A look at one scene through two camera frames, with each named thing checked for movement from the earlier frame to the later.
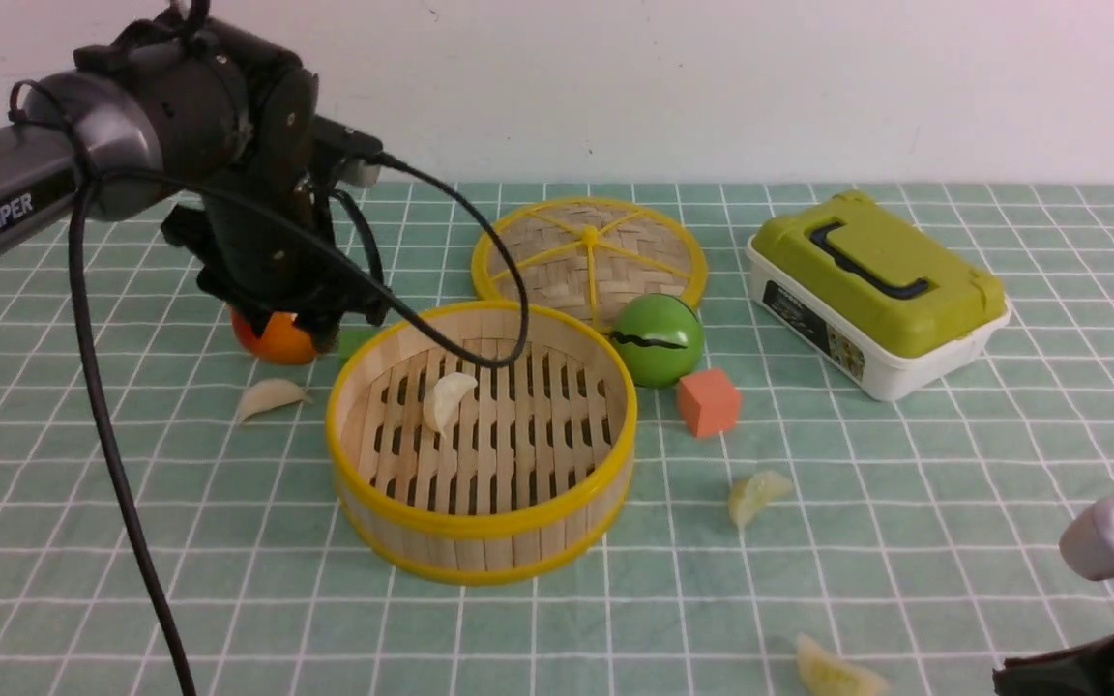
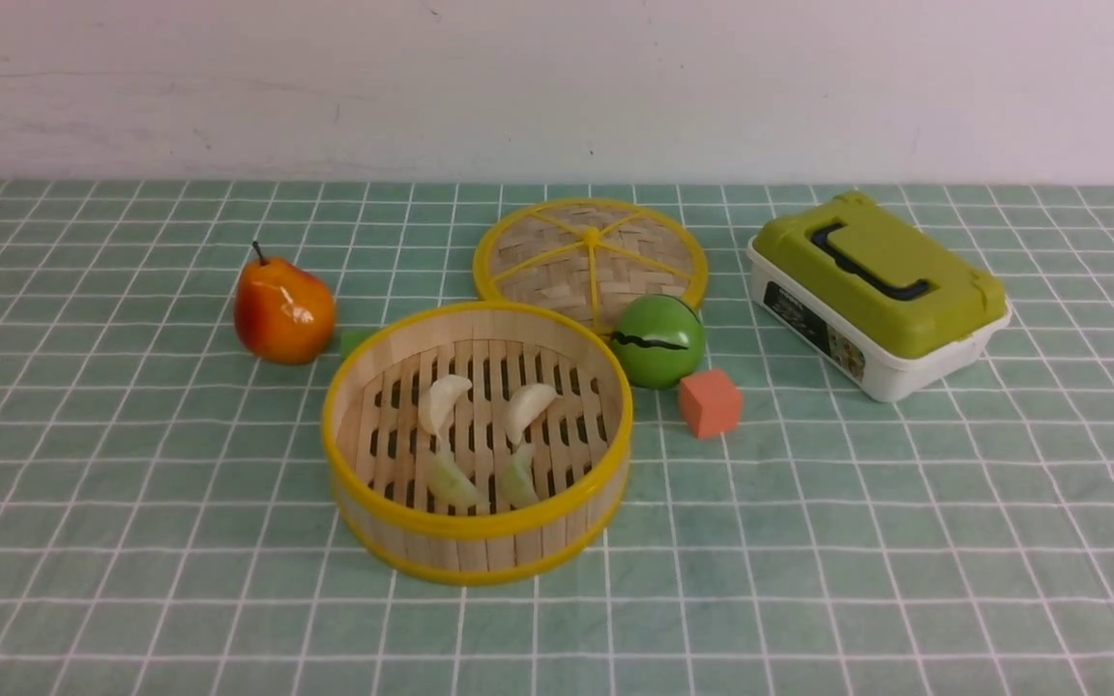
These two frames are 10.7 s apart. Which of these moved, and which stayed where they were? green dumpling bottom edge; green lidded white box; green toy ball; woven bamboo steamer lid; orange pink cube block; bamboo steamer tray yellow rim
Moved: green dumpling bottom edge
Stayed: green toy ball; bamboo steamer tray yellow rim; green lidded white box; orange pink cube block; woven bamboo steamer lid
